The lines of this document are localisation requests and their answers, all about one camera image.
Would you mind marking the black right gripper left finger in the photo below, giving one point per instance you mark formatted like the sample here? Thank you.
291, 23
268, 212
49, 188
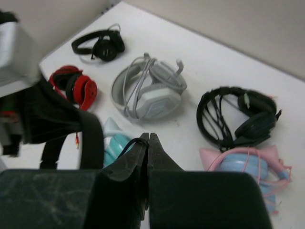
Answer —
111, 198

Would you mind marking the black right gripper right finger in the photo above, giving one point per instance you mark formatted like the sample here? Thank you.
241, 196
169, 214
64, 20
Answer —
201, 200

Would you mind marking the black Panasonic headphones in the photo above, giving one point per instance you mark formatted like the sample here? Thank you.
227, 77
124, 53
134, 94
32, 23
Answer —
48, 118

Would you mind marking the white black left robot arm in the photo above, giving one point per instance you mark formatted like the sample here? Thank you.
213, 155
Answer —
20, 76

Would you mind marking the teal cat ear headphones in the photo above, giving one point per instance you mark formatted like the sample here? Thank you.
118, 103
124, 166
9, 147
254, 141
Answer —
117, 139

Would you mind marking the pink and blue headphones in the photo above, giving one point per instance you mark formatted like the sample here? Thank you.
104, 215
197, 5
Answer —
264, 165

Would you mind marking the black wrapped headphones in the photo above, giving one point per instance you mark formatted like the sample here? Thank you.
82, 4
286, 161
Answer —
230, 117

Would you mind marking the grey white headphones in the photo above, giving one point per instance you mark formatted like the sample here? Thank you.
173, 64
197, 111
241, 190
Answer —
148, 88

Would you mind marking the red black headphones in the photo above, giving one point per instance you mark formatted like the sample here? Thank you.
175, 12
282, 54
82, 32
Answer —
76, 87

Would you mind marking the small black headphones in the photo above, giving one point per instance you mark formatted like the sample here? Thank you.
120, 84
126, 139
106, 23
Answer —
109, 43

